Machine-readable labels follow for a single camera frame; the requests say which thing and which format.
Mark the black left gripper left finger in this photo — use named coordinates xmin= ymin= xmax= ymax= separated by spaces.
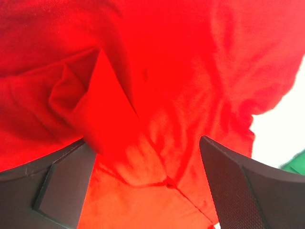
xmin=0 ymin=140 xmax=96 ymax=229

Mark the green plastic bin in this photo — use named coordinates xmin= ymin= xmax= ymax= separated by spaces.
xmin=281 ymin=150 xmax=305 ymax=176

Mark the red t shirt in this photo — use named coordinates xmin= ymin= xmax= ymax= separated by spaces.
xmin=0 ymin=0 xmax=305 ymax=229

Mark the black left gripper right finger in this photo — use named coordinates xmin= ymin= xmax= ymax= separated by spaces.
xmin=199 ymin=136 xmax=305 ymax=229

